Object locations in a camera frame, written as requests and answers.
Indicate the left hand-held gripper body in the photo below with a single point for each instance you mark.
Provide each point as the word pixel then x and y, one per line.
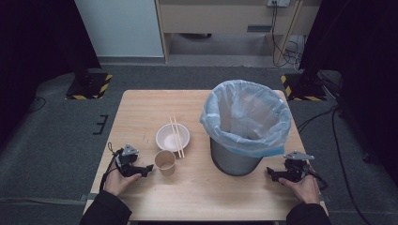
pixel 125 161

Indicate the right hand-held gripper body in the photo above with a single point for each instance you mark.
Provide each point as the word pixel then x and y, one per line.
pixel 295 167

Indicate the person's right hand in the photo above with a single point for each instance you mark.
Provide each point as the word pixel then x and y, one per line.
pixel 304 189

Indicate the person's left hand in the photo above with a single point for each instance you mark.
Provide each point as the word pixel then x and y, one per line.
pixel 117 184

